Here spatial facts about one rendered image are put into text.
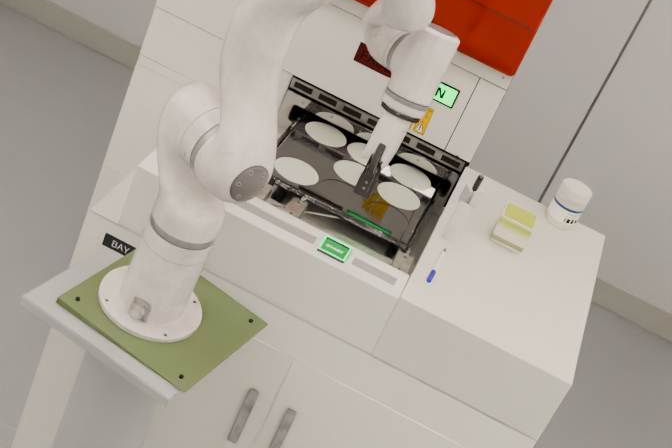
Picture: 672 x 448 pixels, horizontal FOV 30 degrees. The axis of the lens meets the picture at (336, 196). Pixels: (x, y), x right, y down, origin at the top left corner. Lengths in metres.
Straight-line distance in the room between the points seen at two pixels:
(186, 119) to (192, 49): 0.94
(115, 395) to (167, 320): 0.18
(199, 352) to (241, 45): 0.59
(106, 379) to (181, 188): 0.40
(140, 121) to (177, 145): 1.03
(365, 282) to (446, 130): 0.63
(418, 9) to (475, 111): 0.78
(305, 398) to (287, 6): 0.93
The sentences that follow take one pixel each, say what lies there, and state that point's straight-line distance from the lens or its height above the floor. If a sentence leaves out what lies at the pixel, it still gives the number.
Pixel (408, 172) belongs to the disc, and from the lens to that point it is 2.87.
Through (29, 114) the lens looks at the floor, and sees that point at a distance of 4.32.
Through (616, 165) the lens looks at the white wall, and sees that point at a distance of 4.43.
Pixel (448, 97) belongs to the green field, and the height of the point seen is 1.10.
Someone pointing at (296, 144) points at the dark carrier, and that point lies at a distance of 2.78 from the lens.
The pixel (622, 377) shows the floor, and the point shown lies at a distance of 4.36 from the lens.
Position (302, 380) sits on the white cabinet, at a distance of 2.47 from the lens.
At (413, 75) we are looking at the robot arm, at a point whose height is 1.35.
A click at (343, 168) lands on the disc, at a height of 0.90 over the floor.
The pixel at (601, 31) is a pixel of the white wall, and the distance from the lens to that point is 4.27.
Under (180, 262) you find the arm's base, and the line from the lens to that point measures 2.13.
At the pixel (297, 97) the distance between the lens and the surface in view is 2.90.
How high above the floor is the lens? 2.20
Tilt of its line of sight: 29 degrees down
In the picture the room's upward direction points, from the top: 24 degrees clockwise
